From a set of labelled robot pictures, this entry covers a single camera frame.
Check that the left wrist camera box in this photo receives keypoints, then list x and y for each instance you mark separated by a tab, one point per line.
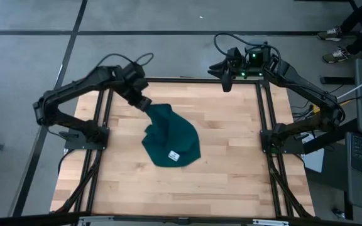
134	72

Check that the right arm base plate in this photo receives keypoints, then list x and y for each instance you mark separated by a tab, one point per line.
294	147

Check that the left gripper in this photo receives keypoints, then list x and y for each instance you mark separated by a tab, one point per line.
135	91

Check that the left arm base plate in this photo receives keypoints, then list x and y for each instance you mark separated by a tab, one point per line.
74	142

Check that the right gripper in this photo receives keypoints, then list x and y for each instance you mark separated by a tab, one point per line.
236	61

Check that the green microfiber towel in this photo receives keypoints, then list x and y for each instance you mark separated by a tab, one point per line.
171	135

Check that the white paper sheet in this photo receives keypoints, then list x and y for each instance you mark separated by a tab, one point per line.
314	161

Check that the black stand beam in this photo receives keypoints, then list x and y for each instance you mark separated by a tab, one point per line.
332	136

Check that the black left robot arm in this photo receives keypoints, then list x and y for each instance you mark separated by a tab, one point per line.
74	84

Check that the black caster wheel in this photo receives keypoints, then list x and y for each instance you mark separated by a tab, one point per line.
338	213

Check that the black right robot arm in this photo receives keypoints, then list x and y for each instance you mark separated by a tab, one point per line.
300	84

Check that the black stand foot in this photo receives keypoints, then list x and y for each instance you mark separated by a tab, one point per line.
336	80

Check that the white paper slip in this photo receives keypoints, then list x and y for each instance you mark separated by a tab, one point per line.
307	138

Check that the person's shoe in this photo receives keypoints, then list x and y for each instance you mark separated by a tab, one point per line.
335	56
330	34

